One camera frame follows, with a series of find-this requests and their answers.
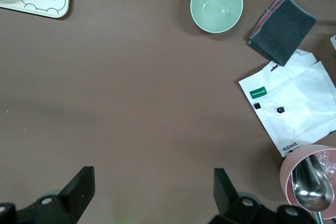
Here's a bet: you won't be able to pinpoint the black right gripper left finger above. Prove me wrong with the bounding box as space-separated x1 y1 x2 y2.
18 166 95 224

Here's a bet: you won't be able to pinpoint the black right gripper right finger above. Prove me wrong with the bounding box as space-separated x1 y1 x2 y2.
212 168 276 224

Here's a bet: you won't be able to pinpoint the pink bowl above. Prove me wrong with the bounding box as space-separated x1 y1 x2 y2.
279 144 336 221

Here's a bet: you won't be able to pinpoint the metal scoop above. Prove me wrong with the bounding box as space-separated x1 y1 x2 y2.
291 154 335 224

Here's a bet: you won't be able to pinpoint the clear ice-like pieces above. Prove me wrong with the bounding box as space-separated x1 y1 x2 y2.
316 150 336 183

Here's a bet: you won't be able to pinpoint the white plastic bag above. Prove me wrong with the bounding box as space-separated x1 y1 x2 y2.
238 49 336 158

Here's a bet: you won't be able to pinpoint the dark grey folded cloth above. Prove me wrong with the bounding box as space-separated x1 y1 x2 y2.
248 0 317 67

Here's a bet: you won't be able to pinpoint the pale green bowl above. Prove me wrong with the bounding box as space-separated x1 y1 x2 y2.
190 0 244 34

